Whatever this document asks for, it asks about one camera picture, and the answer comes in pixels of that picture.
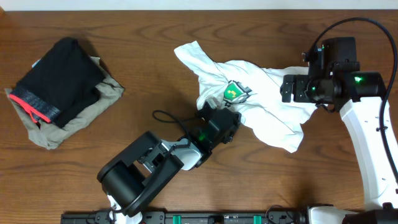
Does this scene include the khaki folded garment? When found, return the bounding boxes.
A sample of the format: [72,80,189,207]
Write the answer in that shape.
[9,68,124,150]

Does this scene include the white printed t-shirt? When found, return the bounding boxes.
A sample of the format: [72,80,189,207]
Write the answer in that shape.
[174,41,316,152]

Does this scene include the black folded garment red trim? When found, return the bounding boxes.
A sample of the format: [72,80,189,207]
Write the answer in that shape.
[9,37,105,128]

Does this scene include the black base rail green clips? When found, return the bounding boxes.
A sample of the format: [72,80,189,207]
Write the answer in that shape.
[60,208,309,224]

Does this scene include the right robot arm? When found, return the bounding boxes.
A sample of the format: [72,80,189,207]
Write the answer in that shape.
[280,37,397,224]

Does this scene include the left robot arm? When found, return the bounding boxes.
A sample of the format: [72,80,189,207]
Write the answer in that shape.
[97,106,241,221]

